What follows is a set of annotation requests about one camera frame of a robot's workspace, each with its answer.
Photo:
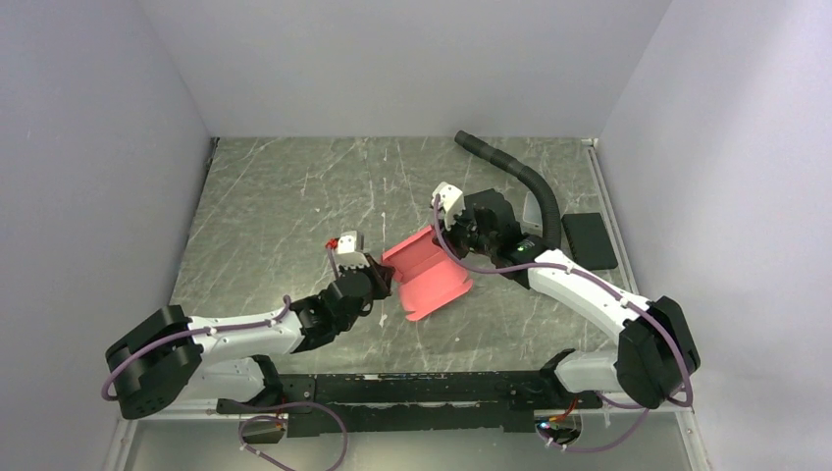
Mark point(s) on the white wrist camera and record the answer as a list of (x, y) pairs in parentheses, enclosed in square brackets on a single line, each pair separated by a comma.
[(448, 203), (346, 252)]

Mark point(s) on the black flat device box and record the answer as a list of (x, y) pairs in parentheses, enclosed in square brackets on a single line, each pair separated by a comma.
[(589, 241)]

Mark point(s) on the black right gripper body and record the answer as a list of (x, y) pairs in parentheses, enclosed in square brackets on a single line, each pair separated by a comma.
[(464, 236)]

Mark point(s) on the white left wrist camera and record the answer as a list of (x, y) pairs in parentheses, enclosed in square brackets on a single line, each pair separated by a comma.
[(346, 252)]

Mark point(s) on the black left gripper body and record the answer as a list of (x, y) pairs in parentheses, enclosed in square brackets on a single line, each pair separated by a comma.
[(379, 288)]

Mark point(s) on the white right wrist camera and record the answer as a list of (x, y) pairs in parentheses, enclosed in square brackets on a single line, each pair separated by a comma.
[(448, 203)]

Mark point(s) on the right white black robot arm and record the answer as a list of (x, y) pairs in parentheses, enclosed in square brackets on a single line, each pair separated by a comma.
[(654, 355)]

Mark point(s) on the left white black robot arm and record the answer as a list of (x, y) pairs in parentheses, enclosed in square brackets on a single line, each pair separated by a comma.
[(171, 357)]

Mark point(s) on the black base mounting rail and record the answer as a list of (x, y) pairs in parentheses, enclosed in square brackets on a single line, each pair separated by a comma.
[(511, 401)]

